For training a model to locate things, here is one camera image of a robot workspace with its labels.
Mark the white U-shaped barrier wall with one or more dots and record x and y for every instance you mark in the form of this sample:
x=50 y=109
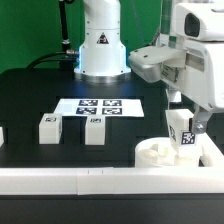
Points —
x=142 y=179

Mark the white round stool seat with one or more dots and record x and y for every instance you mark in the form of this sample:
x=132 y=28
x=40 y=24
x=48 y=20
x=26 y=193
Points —
x=158 y=152

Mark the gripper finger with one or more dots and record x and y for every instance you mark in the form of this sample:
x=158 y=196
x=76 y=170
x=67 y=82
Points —
x=200 y=120
x=174 y=98

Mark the white marker sheet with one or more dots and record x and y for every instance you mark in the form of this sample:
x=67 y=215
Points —
x=105 y=107

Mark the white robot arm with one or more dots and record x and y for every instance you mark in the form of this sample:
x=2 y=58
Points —
x=103 y=57

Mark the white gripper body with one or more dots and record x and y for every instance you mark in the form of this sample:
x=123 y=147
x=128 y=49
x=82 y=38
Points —
x=202 y=77

